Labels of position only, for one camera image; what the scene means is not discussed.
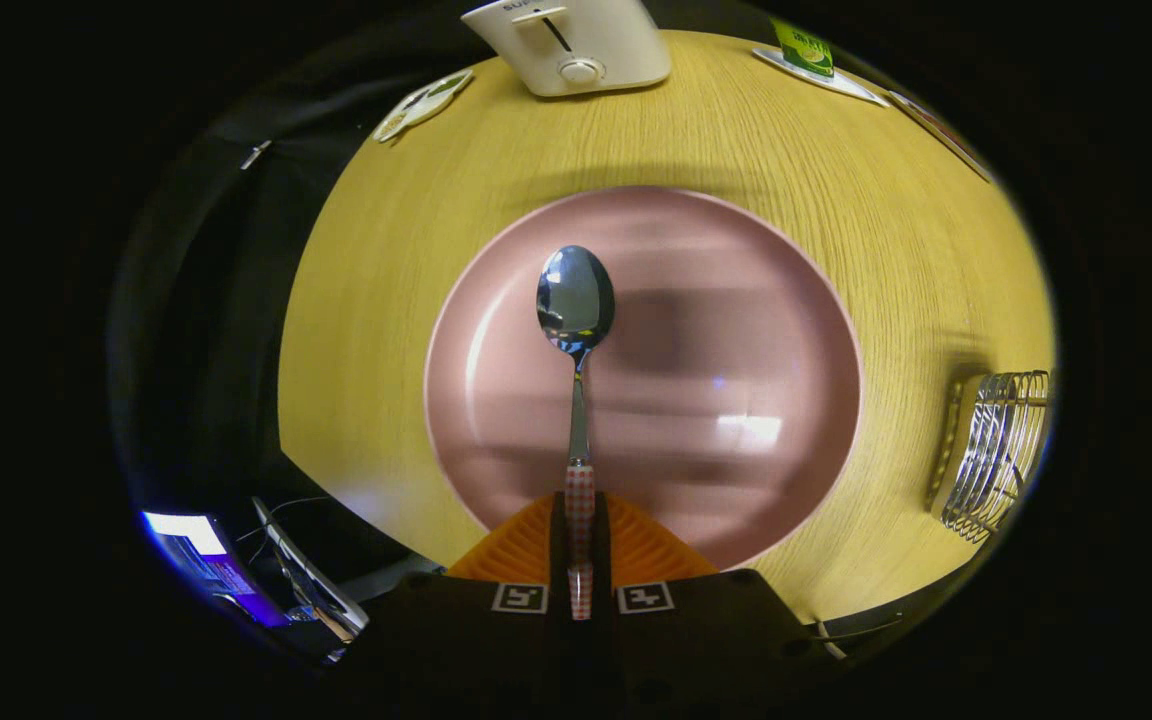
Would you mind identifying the lit computer monitor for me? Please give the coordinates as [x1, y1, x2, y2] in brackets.
[141, 510, 292, 629]

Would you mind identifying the perforated metal basket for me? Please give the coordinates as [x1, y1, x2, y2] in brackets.
[926, 370, 1052, 546]

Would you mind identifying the panda shaped food plate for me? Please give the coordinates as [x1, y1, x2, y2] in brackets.
[372, 68, 475, 143]

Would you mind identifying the checked handle metal spoon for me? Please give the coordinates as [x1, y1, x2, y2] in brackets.
[536, 245, 617, 621]

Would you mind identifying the silver laptop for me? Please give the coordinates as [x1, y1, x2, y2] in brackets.
[251, 497, 370, 641]

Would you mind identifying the green label drink bottle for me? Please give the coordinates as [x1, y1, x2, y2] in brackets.
[771, 18, 835, 79]

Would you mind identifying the cream toaster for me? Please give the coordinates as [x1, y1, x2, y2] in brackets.
[461, 0, 673, 98]

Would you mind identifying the white square coaster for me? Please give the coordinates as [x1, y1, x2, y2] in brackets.
[751, 47, 889, 108]

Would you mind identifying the pink round plate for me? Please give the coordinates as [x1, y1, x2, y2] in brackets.
[424, 185, 863, 573]

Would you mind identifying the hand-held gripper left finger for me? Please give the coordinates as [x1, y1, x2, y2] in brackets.
[336, 490, 573, 706]

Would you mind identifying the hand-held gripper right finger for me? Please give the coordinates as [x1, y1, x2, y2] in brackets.
[591, 492, 837, 706]

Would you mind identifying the white oval food plate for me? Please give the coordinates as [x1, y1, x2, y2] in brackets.
[886, 90, 995, 184]

